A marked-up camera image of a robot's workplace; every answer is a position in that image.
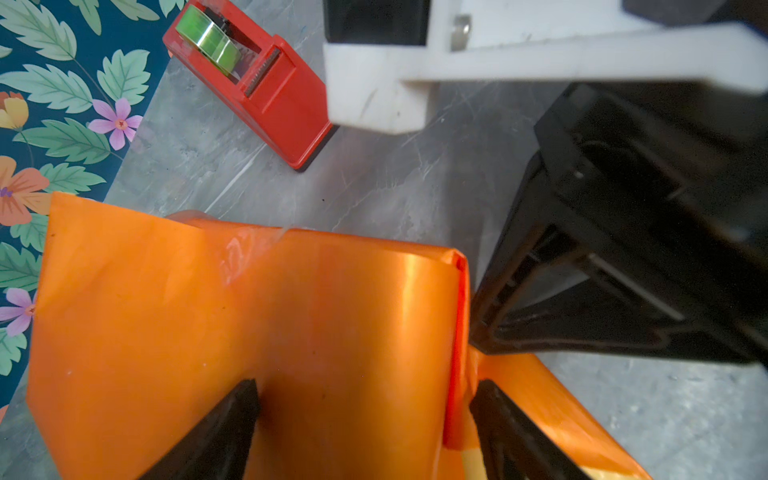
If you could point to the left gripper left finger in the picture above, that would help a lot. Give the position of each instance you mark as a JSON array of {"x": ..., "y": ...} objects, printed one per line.
[{"x": 218, "y": 446}]

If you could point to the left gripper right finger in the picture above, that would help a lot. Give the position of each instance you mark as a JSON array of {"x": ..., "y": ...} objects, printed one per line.
[{"x": 512, "y": 446}]

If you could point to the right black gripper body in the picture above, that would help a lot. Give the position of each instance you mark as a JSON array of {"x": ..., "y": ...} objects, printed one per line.
[{"x": 677, "y": 174}]

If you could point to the yellow orange wrapping paper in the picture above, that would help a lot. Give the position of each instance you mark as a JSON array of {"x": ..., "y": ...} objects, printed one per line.
[{"x": 358, "y": 347}]

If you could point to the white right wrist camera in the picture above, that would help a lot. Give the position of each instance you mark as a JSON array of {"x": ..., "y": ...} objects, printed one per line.
[{"x": 384, "y": 60}]

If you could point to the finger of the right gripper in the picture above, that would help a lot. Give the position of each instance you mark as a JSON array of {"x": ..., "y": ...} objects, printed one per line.
[{"x": 557, "y": 282}]

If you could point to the red tape dispenser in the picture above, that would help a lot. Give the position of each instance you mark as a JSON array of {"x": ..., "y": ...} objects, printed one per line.
[{"x": 258, "y": 76}]

